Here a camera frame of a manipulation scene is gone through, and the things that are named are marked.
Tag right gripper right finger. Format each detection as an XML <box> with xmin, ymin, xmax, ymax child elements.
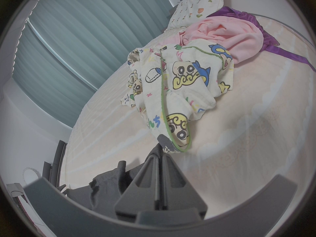
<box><xmin>161</xmin><ymin>155</ymin><xmax>208</xmax><ymax>216</ymax></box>

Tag white printed pillow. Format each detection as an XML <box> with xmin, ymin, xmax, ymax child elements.
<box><xmin>164</xmin><ymin>0</ymin><xmax>229</xmax><ymax>32</ymax></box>

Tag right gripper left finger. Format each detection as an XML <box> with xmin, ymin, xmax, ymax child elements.
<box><xmin>114</xmin><ymin>155</ymin><xmax>159</xmax><ymax>216</ymax></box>

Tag blue-green curtain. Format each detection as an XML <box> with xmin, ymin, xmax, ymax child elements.
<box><xmin>12</xmin><ymin>23</ymin><xmax>98</xmax><ymax>128</ymax></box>
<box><xmin>27</xmin><ymin>0</ymin><xmax>179</xmax><ymax>89</ymax></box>

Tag black shorts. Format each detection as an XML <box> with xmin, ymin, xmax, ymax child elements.
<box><xmin>65</xmin><ymin>133</ymin><xmax>174</xmax><ymax>211</ymax></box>

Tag white printed pyjama garment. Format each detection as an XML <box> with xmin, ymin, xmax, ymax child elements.
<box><xmin>120</xmin><ymin>40</ymin><xmax>235</xmax><ymax>153</ymax></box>

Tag round white framed mirror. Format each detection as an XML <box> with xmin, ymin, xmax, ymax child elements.
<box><xmin>23</xmin><ymin>167</ymin><xmax>41</xmax><ymax>183</ymax></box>

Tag purple garment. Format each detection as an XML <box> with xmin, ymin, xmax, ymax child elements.
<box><xmin>206</xmin><ymin>6</ymin><xmax>316</xmax><ymax>73</ymax></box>

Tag bed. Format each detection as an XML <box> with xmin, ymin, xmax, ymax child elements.
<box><xmin>59</xmin><ymin>0</ymin><xmax>316</xmax><ymax>220</ymax></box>

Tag pink garment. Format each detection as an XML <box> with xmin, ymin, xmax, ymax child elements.
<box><xmin>158</xmin><ymin>16</ymin><xmax>263</xmax><ymax>65</ymax></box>

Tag black chest of drawers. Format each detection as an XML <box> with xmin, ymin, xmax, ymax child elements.
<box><xmin>52</xmin><ymin>140</ymin><xmax>68</xmax><ymax>190</ymax></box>

